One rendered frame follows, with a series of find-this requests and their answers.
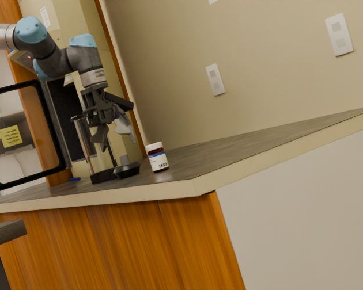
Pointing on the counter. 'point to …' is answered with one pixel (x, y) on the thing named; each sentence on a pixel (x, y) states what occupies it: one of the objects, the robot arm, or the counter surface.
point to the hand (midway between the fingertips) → (120, 148)
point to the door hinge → (56, 123)
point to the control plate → (27, 60)
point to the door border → (49, 131)
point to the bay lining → (71, 134)
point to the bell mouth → (68, 80)
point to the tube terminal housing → (65, 15)
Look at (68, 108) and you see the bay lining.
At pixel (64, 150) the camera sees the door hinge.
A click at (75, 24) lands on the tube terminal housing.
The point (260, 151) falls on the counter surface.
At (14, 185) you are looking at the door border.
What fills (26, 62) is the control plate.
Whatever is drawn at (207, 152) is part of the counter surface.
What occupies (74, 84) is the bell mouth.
